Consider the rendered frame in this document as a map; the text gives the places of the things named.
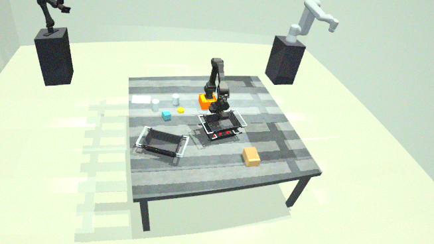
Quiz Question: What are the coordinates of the small teal block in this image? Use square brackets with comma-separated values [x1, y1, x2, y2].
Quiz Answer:
[162, 109, 171, 120]

